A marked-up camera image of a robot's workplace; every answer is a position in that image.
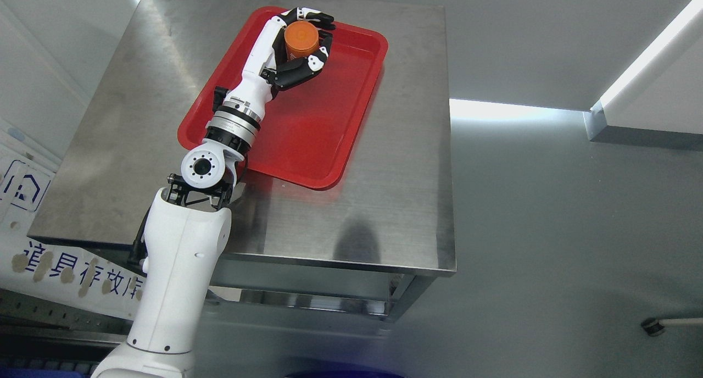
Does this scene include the white sign blue characters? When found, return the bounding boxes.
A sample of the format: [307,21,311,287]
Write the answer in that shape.
[1,120,144,320]

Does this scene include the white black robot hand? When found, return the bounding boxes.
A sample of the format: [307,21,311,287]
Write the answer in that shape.
[221,7,336,118]

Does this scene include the red plastic tray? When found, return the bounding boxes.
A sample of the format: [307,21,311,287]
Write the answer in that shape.
[177,7,388,190]

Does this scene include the stainless steel table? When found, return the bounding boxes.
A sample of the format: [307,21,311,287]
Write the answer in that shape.
[28,0,456,320]

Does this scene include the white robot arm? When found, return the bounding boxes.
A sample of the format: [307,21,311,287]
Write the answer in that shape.
[92,82,276,377]

